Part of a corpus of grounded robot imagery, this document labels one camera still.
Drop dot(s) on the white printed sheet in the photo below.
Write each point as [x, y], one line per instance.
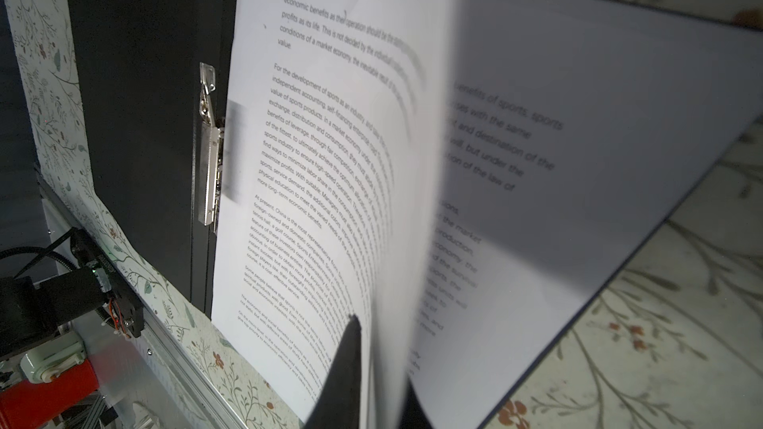
[334, 149]
[576, 127]

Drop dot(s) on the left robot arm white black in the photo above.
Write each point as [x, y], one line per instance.
[31, 313]

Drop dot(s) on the floral table mat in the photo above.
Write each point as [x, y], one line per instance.
[675, 341]

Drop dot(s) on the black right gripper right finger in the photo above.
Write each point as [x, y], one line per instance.
[412, 415]

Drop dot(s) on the orange folder black inside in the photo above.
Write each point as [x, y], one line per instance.
[135, 60]

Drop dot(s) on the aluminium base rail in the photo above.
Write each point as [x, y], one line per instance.
[144, 374]

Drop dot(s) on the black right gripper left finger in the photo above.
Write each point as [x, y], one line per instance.
[339, 404]

